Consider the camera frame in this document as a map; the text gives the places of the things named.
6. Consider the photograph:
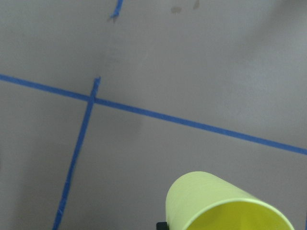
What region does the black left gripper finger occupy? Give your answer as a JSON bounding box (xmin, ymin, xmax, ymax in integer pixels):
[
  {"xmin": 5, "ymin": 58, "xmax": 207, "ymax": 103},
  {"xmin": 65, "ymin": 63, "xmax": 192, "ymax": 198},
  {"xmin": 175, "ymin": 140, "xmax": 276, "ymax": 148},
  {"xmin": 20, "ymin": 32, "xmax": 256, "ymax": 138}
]
[{"xmin": 156, "ymin": 222, "xmax": 168, "ymax": 230}]

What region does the yellow plastic cup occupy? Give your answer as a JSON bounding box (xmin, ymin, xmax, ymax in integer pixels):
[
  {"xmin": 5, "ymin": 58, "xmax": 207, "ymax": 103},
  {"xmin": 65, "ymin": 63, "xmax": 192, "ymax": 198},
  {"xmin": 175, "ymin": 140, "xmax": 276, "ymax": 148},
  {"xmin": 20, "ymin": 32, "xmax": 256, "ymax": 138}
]
[{"xmin": 165, "ymin": 172, "xmax": 294, "ymax": 230}]

